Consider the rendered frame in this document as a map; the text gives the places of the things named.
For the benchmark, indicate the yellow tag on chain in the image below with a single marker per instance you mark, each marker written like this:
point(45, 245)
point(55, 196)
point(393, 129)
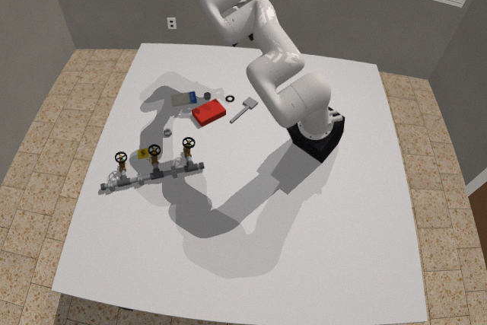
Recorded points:
point(143, 153)

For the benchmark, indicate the red rectangular block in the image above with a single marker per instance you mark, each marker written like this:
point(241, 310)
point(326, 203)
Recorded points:
point(208, 112)

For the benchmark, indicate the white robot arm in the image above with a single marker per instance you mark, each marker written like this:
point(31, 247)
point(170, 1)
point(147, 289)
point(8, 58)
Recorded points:
point(280, 61)

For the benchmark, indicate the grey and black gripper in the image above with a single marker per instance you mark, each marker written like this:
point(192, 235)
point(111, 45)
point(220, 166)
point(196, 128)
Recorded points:
point(230, 11)

